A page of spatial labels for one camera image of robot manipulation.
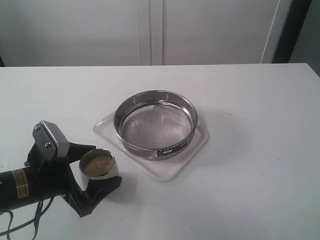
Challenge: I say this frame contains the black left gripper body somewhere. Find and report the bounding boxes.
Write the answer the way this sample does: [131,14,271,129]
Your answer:
[24,144,89,217]

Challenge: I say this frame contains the yellow and white grain mix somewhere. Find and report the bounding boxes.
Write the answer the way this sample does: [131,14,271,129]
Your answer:
[83,156,114,176]

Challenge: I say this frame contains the stainless steel cup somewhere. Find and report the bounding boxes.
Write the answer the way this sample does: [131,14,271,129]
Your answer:
[78,148,119,181]

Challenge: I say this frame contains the round stainless steel sieve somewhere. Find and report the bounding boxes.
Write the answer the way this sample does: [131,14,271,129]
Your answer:
[113,90,198,161]

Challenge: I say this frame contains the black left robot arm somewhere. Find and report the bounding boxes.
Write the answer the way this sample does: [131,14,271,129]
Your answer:
[0,143,122,217]

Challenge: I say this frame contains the white square plastic tray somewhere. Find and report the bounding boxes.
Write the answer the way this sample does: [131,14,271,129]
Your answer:
[92,112,210,182]

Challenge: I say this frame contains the white cabinet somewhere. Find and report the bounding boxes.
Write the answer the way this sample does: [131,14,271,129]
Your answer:
[0,0,291,67]

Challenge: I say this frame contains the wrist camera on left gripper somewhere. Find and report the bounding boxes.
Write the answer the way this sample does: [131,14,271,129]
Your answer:
[32,120,70,161]

